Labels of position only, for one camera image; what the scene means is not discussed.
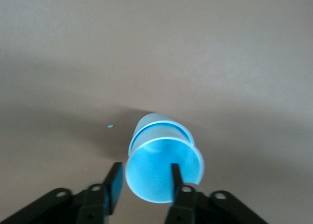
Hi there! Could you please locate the blue plastic cup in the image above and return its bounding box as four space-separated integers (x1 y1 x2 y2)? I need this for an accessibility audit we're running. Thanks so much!
124 122 205 205
128 112 196 158

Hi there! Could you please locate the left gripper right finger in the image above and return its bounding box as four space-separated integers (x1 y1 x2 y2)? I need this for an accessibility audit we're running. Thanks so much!
164 163 270 224

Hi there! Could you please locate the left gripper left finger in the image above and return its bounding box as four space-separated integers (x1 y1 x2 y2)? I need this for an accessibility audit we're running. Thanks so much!
0 161 124 224

